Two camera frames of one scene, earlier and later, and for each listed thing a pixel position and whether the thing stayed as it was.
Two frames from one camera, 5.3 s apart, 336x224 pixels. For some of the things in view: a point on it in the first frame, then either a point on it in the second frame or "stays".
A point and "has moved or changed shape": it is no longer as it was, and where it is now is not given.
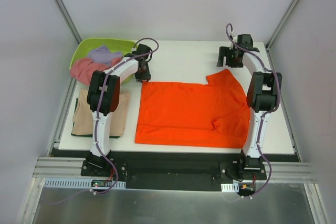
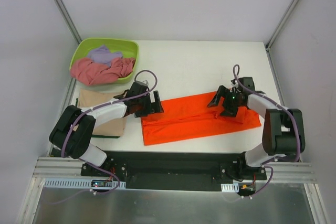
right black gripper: x=226 y=56 to x=228 y=100
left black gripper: x=143 y=74 to x=146 y=104
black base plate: x=177 y=170 stays
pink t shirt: x=82 y=69 stays
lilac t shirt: x=103 y=54 stays
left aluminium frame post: x=61 y=6 stays
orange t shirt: x=215 y=114 has moved or changed shape
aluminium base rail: x=72 y=167 stays
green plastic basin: x=85 y=46 stays
